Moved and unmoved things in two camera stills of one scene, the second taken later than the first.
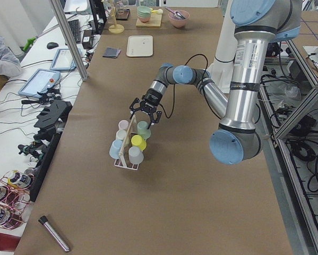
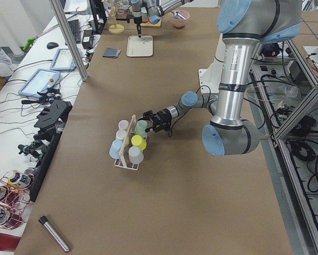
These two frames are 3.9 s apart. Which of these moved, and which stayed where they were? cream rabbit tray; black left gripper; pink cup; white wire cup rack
Moved: black left gripper
Stayed: white wire cup rack; pink cup; cream rabbit tray
